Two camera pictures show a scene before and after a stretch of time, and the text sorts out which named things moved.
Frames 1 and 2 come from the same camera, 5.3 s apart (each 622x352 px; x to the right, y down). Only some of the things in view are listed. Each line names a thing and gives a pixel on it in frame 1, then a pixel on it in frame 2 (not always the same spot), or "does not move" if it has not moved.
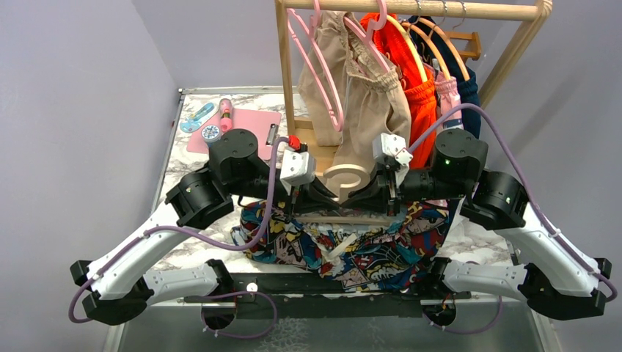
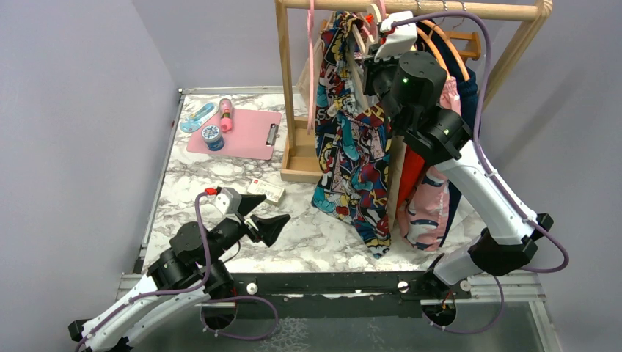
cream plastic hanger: x=351 y=174 to x=378 y=23
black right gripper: x=381 y=190 to x=372 y=66
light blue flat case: x=192 y=122 does not move
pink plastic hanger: x=336 y=114 to x=311 y=117
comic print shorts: x=394 y=248 to x=352 y=167
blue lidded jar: x=210 y=133 does not move
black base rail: x=323 y=295 does not move
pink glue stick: x=226 y=115 does not move
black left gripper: x=306 y=196 to x=269 y=228
